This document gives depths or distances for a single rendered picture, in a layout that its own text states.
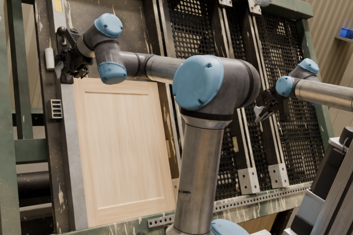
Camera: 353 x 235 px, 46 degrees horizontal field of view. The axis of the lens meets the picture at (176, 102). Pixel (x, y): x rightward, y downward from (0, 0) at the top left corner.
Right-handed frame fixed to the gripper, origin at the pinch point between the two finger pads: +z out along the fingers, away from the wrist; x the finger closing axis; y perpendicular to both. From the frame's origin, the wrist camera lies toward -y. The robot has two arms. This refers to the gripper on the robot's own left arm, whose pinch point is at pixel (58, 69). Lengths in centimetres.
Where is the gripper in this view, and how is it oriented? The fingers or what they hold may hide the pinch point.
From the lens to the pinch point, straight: 149.2
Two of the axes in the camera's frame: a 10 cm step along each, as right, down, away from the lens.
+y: 1.7, 9.2, -3.5
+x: 7.6, 1.0, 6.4
